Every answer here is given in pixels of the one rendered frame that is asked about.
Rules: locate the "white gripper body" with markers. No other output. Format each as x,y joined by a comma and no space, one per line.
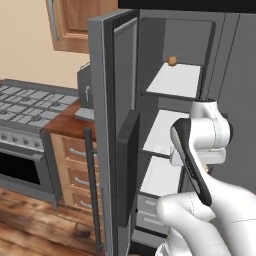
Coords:
213,156

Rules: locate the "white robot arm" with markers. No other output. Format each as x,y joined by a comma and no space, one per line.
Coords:
233,213

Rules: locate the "tan hot dog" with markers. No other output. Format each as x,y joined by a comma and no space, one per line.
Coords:
207,168

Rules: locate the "white freezer shelf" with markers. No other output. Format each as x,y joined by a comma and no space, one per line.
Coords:
161,176
176,79
163,131

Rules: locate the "grey fridge door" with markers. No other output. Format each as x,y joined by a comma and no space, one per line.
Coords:
238,100

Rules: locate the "grey freezer drawer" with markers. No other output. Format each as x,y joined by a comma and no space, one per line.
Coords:
148,221
146,203

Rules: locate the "black door bin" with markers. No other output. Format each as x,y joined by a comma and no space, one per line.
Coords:
128,166

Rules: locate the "brown round food item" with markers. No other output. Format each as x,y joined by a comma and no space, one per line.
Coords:
172,60

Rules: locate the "grey freezer door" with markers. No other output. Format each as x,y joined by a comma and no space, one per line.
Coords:
100,100

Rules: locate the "grey fridge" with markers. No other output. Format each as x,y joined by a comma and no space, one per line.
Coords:
220,66

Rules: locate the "wooden drawer front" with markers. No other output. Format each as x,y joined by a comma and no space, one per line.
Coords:
83,200
81,175
78,146

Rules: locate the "grey plate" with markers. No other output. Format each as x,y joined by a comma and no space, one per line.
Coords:
85,114

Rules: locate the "grey toaster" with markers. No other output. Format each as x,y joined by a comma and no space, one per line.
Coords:
85,90

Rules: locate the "black cabinet above fridge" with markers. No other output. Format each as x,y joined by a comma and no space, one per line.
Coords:
186,5

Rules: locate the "grey stove with oven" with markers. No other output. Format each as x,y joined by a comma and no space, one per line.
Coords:
23,133

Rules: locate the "wooden wall cupboard door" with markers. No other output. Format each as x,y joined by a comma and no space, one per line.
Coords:
83,23

